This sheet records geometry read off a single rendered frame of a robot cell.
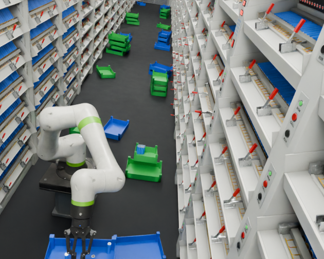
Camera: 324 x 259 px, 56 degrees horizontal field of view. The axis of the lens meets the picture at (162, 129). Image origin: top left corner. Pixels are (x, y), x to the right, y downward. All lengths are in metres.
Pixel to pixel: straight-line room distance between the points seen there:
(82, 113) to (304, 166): 1.10
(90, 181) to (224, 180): 0.54
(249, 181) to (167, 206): 1.44
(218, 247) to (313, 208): 0.68
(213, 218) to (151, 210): 1.00
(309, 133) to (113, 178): 0.83
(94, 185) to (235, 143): 0.58
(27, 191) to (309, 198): 2.08
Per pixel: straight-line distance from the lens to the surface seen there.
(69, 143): 1.91
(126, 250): 2.08
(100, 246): 1.58
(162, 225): 2.24
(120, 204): 2.33
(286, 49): 0.90
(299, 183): 0.72
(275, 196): 0.79
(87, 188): 1.25
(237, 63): 1.34
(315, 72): 0.70
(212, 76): 1.77
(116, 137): 2.98
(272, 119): 0.94
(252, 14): 1.30
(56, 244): 1.59
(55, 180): 2.02
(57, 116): 1.53
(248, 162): 1.04
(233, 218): 1.14
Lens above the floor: 1.66
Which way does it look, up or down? 31 degrees down
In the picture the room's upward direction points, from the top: 10 degrees clockwise
